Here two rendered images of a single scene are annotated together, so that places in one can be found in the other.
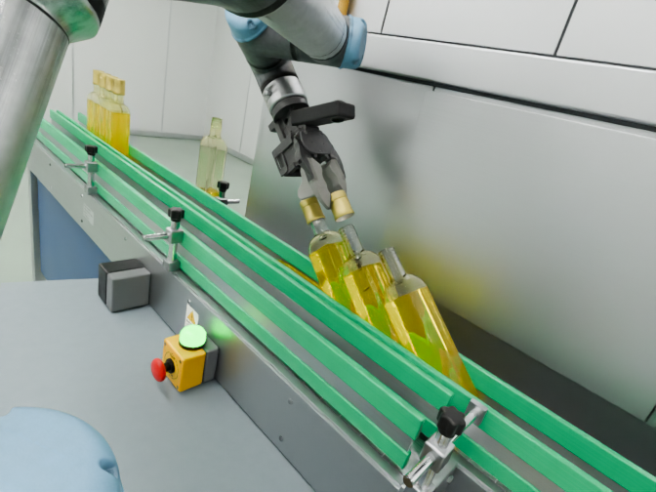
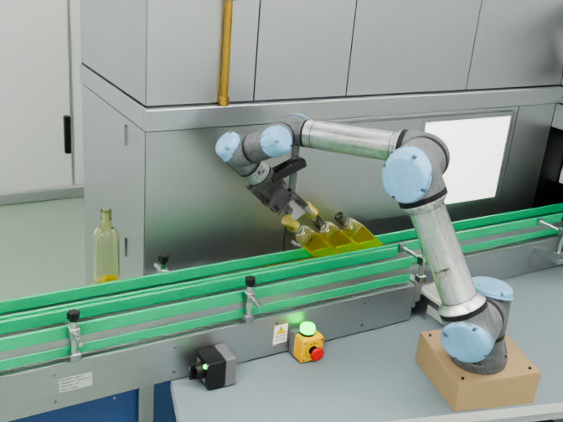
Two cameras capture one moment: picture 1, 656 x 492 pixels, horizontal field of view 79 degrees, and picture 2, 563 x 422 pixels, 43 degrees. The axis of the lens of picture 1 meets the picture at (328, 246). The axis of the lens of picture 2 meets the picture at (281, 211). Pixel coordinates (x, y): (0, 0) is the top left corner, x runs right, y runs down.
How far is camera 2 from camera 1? 1.94 m
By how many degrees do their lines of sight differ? 65
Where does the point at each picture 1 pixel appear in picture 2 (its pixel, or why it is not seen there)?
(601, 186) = not seen: hidden behind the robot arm
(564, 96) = (358, 113)
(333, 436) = (388, 295)
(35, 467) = (484, 280)
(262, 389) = (346, 315)
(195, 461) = (366, 357)
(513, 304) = (362, 203)
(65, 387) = (315, 397)
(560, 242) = (372, 169)
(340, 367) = (379, 268)
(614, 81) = (373, 104)
